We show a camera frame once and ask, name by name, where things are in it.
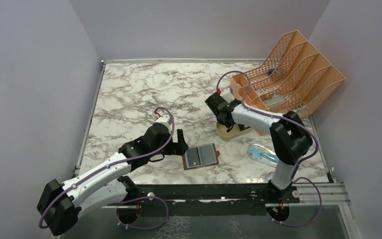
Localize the brown leather card holder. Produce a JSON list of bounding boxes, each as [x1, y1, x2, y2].
[[182, 143, 220, 170]]

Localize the beige oval tray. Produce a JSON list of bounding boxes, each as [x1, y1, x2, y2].
[[215, 119, 254, 141]]

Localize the grey striped credit card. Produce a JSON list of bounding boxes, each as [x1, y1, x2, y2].
[[198, 144, 217, 166]]

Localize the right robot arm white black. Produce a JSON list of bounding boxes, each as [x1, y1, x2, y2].
[[205, 92, 317, 203]]

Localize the black gold-line VIP card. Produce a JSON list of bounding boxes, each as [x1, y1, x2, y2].
[[185, 147, 201, 168]]

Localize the orange plastic file organizer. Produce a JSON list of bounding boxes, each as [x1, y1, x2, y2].
[[230, 30, 345, 119]]

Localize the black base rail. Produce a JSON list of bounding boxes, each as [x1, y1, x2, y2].
[[113, 183, 300, 217]]

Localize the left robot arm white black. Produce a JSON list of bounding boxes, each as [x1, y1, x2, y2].
[[36, 122, 189, 236]]

